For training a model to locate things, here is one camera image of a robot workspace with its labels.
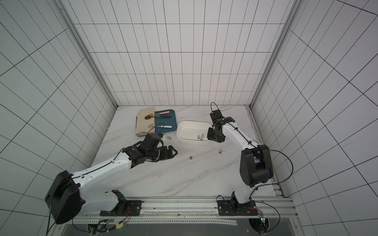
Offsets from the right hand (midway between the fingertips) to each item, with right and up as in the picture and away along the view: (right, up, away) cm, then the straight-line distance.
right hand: (207, 137), depth 90 cm
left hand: (-22, -9, -10) cm, 26 cm away
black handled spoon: (-44, +13, +22) cm, 51 cm away
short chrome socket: (-5, -1, +10) cm, 12 cm away
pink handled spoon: (-32, +16, +24) cm, 43 cm away
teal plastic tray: (-25, +10, +18) cm, 33 cm away
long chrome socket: (-2, -1, +10) cm, 10 cm away
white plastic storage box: (-9, +2, +14) cm, 17 cm away
